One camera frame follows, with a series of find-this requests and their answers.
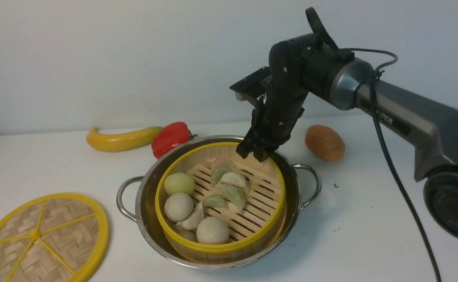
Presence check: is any white bun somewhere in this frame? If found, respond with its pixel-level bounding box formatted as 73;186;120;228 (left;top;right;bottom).
164;192;194;223
196;217;229;245

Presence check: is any white dumpling beside buns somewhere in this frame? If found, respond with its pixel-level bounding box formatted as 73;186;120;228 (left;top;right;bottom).
176;202;205;231

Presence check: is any yellow-green round bun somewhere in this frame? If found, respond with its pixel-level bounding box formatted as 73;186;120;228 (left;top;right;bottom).
164;172;196;195

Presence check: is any red bell pepper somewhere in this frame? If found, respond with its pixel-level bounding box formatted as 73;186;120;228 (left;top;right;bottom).
151;121;197;159

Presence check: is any small green dumpling centre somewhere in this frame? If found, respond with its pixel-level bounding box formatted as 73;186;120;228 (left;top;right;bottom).
202;195;229;209

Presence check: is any yellow-rimmed bamboo steamer lid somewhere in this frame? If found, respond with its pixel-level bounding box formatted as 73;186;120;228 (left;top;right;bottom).
0;193;110;282

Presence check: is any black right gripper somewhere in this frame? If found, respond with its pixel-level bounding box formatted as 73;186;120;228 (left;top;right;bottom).
236;39;316;163

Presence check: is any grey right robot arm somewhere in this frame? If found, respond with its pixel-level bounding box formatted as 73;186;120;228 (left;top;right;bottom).
230;32;458;239

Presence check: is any stainless steel pot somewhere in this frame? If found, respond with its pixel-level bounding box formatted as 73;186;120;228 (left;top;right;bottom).
116;135;322;271

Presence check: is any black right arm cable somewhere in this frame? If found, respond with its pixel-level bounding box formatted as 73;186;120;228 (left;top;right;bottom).
305;7;443;282

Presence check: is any yellow banana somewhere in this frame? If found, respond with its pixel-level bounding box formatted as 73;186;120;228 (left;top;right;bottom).
86;126;163;152

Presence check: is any brown potato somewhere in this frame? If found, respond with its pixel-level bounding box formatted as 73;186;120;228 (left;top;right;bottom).
305;125;345;162

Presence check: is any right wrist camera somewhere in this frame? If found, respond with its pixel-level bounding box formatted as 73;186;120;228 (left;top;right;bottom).
229;67;272;107

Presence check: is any white bun lower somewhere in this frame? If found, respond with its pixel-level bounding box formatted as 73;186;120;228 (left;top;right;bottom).
196;217;229;245

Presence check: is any white bun upper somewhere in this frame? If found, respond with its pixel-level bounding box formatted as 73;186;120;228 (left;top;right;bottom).
164;192;194;223

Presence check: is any pink dumpling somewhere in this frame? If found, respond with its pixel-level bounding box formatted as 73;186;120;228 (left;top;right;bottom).
211;157;236;170

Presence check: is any yellow-rimmed bamboo steamer basket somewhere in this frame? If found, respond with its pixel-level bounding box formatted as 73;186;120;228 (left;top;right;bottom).
155;138;286;264

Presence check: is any pale green dumpling top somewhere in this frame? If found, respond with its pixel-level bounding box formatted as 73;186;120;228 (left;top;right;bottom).
210;166;232;187

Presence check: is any white dumpling right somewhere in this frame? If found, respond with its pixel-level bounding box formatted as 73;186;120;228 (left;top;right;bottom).
219;172;251;193

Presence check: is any large green dumpling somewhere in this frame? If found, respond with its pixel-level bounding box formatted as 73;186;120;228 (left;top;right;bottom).
218;184;247;213

